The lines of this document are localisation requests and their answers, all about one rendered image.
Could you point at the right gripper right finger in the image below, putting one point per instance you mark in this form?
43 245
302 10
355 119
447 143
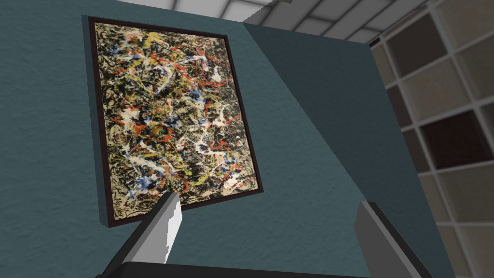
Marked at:
382 243

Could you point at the framed abstract splatter painting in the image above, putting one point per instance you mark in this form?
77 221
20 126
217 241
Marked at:
170 116

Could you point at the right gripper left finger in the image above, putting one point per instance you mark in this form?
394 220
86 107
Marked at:
156 235

